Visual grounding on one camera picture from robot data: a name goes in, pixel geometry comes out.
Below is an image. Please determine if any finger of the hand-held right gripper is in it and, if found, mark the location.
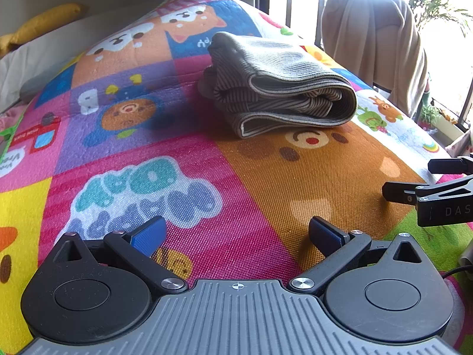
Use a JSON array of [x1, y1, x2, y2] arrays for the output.
[[427, 156, 473, 175], [382, 175, 473, 205]]

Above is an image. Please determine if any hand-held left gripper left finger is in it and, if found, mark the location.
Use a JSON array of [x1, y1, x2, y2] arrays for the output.
[[50, 215, 190, 296]]

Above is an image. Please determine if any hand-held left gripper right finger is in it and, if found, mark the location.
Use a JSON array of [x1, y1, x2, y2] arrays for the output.
[[287, 215, 429, 298]]

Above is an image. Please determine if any striped long-sleeve shirt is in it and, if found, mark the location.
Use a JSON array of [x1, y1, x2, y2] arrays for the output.
[[197, 31, 358, 140]]

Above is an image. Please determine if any white planter box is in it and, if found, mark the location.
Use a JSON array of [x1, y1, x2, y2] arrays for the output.
[[430, 116, 465, 146]]

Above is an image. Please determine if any small potted plant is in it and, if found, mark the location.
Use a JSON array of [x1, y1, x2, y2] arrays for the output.
[[419, 105, 443, 131]]

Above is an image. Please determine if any colourful cartoon printed mat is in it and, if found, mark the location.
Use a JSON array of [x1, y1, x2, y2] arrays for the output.
[[0, 0, 473, 355]]

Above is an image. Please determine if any beige cloth draped on chair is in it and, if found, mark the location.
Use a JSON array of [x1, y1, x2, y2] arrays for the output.
[[320, 0, 429, 120]]

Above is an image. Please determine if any pink cloth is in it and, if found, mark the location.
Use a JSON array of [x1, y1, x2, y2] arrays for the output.
[[0, 104, 28, 128]]

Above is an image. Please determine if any yellow pillow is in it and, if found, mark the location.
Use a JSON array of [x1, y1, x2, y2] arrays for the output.
[[0, 3, 90, 54]]

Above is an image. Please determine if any black cable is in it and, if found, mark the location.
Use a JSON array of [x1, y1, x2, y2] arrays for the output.
[[441, 262, 473, 279]]

